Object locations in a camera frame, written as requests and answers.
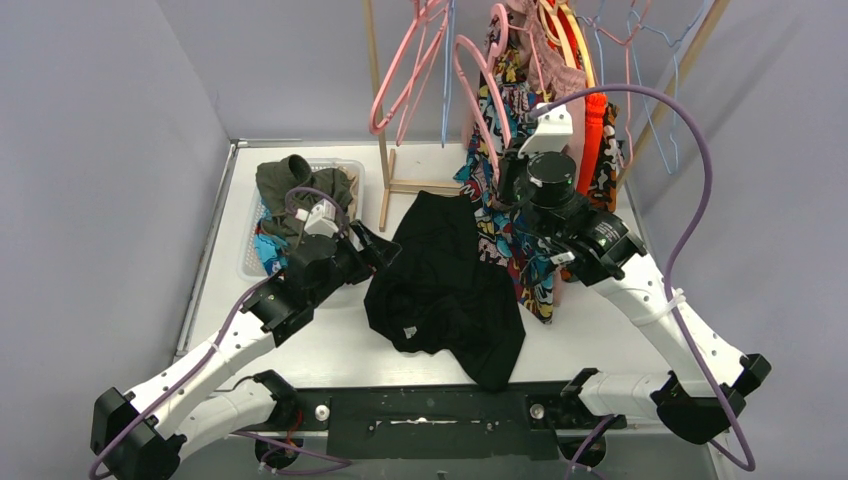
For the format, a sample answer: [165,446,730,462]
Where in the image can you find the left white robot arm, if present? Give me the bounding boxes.
[89,221,401,479]

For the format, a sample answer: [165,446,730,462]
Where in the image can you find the black orange patterned shorts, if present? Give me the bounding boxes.
[559,102,627,283]

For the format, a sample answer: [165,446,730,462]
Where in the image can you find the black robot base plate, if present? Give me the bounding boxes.
[256,381,602,460]

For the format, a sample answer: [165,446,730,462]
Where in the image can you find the thick pink plastic hanger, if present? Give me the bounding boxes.
[453,3,515,190]

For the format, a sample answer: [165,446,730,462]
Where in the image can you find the orange red shorts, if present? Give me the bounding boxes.
[537,0,607,196]

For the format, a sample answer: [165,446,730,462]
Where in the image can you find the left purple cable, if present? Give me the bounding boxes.
[87,186,352,480]

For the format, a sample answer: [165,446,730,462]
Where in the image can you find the olive green shorts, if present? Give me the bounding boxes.
[255,155,337,248]

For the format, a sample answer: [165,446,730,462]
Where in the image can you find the thin pink wire hanger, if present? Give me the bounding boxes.
[395,1,447,147]

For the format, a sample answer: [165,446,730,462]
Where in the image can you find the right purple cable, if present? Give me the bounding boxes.
[529,83,758,480]

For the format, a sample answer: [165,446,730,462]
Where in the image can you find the beige shorts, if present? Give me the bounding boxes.
[333,167,360,220]

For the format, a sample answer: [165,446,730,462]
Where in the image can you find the purple cable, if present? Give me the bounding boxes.
[87,186,352,480]
[529,83,758,480]

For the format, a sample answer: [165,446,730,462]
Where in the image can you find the wooden clothes rack frame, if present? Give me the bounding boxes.
[362,1,728,226]

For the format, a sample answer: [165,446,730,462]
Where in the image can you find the dusty pink shorts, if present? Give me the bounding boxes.
[514,1,586,161]

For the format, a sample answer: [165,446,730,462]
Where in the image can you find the thin blue wire hanger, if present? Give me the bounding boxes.
[440,0,456,147]

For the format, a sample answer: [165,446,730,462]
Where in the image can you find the empty pink wire hanger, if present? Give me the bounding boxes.
[578,0,653,173]

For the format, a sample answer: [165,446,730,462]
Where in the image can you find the empty blue wire hanger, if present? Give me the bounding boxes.
[589,0,710,176]

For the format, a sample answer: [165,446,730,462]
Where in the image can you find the turquoise shark print shorts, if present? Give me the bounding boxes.
[252,201,289,275]

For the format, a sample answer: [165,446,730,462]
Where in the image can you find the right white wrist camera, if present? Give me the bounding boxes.
[518,103,574,157]

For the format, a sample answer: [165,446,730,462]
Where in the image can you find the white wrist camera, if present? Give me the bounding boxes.
[295,199,341,237]
[518,103,574,157]

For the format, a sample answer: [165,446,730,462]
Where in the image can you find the comic print shorts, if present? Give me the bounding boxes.
[454,1,555,324]

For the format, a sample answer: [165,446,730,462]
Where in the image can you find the white perforated plastic basket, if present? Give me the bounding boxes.
[237,154,365,282]

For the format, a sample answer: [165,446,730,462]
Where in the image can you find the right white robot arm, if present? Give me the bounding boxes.
[496,152,772,445]

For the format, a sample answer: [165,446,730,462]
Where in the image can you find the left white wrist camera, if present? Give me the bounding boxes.
[295,199,341,237]

